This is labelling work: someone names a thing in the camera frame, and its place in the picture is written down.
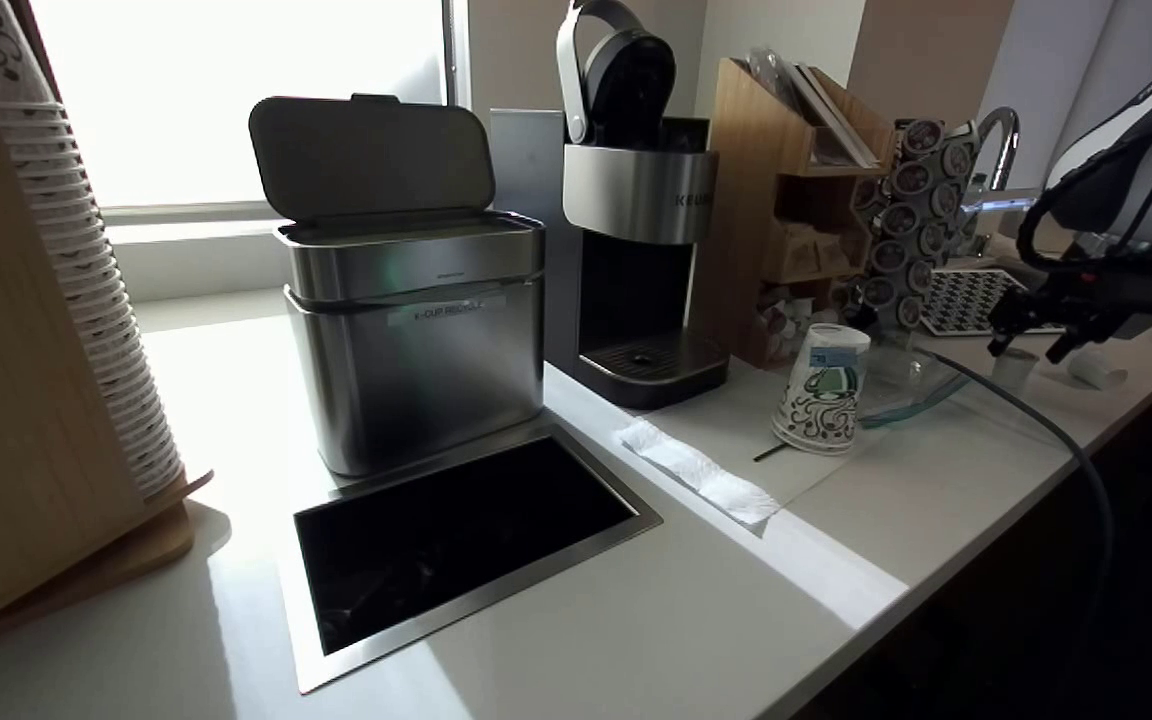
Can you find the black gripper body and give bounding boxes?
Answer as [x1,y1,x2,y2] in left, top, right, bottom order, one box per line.
[1019,254,1152,337]

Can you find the small white coffee pod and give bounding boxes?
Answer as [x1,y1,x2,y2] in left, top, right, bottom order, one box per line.
[996,350,1039,393]

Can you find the black coffee pod carousel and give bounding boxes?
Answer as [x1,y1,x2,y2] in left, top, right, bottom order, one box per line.
[851,117,990,339]

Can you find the black and steel coffee machine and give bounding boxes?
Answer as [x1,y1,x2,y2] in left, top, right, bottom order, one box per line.
[547,0,736,413]

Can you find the patterned drying mat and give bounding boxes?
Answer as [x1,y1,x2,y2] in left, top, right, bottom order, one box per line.
[916,261,1029,339]

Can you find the printed paper cup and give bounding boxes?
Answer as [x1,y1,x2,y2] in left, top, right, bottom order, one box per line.
[769,319,876,455]

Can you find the chrome faucet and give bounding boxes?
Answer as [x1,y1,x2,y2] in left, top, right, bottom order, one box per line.
[963,105,1033,226]

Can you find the white edged booklet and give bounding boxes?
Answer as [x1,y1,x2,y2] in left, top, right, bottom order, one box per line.
[790,59,886,175]

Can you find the wooden condiment organizer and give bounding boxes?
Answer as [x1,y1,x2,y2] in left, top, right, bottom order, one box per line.
[702,48,904,374]

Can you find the steel framed counter chute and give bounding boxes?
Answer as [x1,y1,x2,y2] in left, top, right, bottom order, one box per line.
[283,423,665,700]

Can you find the stainless steel lidded bin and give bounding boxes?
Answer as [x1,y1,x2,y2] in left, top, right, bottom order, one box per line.
[246,87,552,483]

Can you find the bright window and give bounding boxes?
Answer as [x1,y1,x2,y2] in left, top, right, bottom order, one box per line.
[28,0,456,221]

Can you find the wooden cup holder board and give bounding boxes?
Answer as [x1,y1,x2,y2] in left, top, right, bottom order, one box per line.
[0,0,218,657]

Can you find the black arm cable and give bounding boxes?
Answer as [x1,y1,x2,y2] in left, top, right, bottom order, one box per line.
[1014,117,1152,274]

